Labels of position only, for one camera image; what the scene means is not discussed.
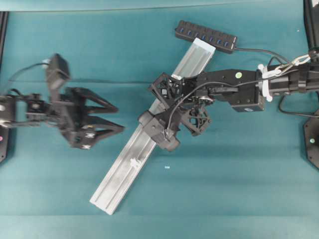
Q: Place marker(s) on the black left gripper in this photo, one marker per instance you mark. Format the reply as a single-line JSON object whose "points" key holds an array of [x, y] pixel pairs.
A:
{"points": [[68, 113]]}

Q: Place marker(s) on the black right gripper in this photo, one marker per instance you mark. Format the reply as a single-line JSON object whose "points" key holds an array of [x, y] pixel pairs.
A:
{"points": [[195, 91]]}

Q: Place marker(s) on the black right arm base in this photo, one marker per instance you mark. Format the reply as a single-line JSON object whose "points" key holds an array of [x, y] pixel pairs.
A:
{"points": [[311, 136]]}

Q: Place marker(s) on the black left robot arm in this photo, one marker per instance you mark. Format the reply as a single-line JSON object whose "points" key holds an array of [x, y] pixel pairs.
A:
{"points": [[13, 109]]}

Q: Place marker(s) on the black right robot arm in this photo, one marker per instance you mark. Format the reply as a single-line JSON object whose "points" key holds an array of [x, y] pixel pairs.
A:
{"points": [[246, 91]]}

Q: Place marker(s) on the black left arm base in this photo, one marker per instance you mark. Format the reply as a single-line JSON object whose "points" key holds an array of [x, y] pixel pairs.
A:
{"points": [[4, 140]]}

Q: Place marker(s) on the black USB hub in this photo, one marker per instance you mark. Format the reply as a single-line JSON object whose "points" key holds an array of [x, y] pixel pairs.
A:
{"points": [[220, 40]]}

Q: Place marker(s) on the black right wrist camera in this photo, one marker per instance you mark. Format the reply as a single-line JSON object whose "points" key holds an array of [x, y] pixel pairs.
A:
{"points": [[156, 128]]}

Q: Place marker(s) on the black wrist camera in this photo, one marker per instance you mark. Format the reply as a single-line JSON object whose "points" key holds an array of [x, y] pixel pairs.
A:
{"points": [[57, 74], [156, 128]]}

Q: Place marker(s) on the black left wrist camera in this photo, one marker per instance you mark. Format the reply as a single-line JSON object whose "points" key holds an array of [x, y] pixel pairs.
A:
{"points": [[57, 74]]}

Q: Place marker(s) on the silver aluminium rail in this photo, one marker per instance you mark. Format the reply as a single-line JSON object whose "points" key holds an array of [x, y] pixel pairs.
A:
{"points": [[134, 155]]}

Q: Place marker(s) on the black left frame post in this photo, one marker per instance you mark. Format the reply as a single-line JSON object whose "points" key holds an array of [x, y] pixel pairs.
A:
{"points": [[3, 25]]}

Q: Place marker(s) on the black frame post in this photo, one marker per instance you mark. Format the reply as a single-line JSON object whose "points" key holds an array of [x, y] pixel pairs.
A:
{"points": [[3, 25], [311, 22]]}

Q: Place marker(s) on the black right frame post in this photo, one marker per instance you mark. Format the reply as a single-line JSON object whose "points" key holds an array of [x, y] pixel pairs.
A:
{"points": [[311, 22]]}

